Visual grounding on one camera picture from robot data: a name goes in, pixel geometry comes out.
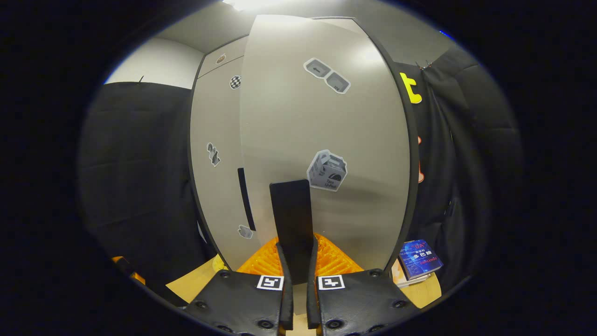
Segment grey cabinet door box sticker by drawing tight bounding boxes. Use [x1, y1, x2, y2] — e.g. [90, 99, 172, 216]
[239, 14, 418, 276]

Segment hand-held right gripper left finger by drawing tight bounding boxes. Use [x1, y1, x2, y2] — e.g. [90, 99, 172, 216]
[186, 236, 294, 336]

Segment black door handle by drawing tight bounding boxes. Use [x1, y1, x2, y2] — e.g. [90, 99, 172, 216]
[270, 179, 315, 285]
[237, 168, 256, 231]

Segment black backdrop cloth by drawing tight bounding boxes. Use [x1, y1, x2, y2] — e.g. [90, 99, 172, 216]
[77, 47, 525, 301]

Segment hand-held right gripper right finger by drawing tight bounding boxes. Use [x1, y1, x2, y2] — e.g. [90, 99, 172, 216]
[305, 233, 420, 336]

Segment large ceiling light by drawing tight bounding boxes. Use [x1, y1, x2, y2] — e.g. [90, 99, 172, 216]
[223, 0, 291, 12]

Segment blue book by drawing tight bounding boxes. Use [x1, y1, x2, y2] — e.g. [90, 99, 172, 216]
[399, 239, 444, 280]

